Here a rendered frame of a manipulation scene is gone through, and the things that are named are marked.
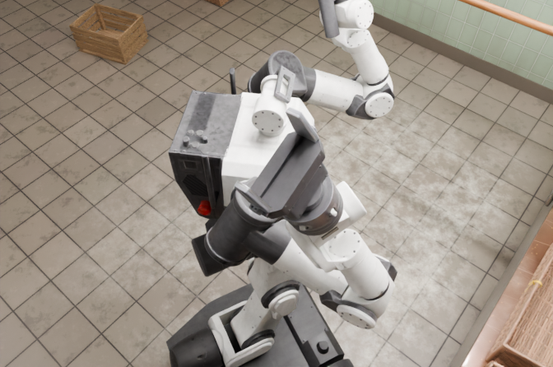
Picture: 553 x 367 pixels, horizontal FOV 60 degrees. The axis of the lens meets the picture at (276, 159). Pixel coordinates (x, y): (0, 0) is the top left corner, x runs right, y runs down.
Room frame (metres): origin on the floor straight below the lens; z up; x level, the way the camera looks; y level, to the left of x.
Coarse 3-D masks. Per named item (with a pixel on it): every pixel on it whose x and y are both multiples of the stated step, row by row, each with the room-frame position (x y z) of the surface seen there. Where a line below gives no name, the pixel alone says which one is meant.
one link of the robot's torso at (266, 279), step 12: (252, 264) 0.78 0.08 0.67; (264, 264) 0.71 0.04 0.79; (252, 276) 0.74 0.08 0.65; (264, 276) 0.70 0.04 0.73; (276, 276) 0.69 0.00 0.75; (288, 276) 0.71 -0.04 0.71; (264, 288) 0.68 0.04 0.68; (276, 288) 0.68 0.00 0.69; (288, 288) 0.69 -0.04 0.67; (264, 300) 0.66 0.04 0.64
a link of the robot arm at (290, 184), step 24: (288, 144) 0.41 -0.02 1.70; (312, 144) 0.41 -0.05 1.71; (264, 168) 0.39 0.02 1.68; (288, 168) 0.39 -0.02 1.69; (312, 168) 0.38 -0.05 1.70; (264, 192) 0.36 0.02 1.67; (288, 192) 0.35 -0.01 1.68; (312, 192) 0.38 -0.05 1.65; (336, 192) 0.40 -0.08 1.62; (288, 216) 0.35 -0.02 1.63; (312, 216) 0.36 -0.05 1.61
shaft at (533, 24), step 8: (464, 0) 1.57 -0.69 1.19; (472, 0) 1.55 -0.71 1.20; (480, 0) 1.55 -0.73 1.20; (480, 8) 1.53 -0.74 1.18; (488, 8) 1.51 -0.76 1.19; (496, 8) 1.50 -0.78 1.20; (504, 8) 1.49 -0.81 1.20; (504, 16) 1.47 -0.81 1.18; (512, 16) 1.46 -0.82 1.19; (520, 16) 1.45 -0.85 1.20; (520, 24) 1.44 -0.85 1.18; (528, 24) 1.42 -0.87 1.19; (536, 24) 1.41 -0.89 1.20; (544, 24) 1.40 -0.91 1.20; (544, 32) 1.38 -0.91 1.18; (552, 32) 1.36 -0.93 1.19
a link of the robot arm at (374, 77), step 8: (376, 48) 0.99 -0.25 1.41; (352, 56) 0.98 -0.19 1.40; (360, 56) 0.96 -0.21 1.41; (368, 56) 0.97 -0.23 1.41; (376, 56) 0.98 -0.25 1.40; (360, 64) 0.97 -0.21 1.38; (368, 64) 0.96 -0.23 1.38; (376, 64) 0.97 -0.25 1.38; (384, 64) 0.98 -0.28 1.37; (360, 72) 0.97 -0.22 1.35; (368, 72) 0.96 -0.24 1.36; (376, 72) 0.96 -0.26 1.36; (384, 72) 0.97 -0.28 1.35; (360, 80) 1.01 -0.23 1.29; (368, 80) 0.96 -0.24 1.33; (376, 80) 0.96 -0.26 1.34; (384, 80) 0.97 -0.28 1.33; (368, 88) 0.96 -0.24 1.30; (376, 88) 0.95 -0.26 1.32; (384, 88) 0.94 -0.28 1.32; (392, 88) 0.97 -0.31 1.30; (368, 96) 0.93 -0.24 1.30; (392, 96) 0.94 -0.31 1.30
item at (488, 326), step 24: (552, 192) 1.45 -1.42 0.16; (552, 216) 1.03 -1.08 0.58; (528, 240) 1.05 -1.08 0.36; (552, 240) 0.92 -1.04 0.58; (528, 264) 0.82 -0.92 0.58; (504, 288) 0.74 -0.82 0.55; (504, 312) 0.64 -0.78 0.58; (528, 312) 0.64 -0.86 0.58; (480, 336) 0.56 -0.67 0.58; (456, 360) 0.58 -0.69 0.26; (480, 360) 0.48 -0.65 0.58
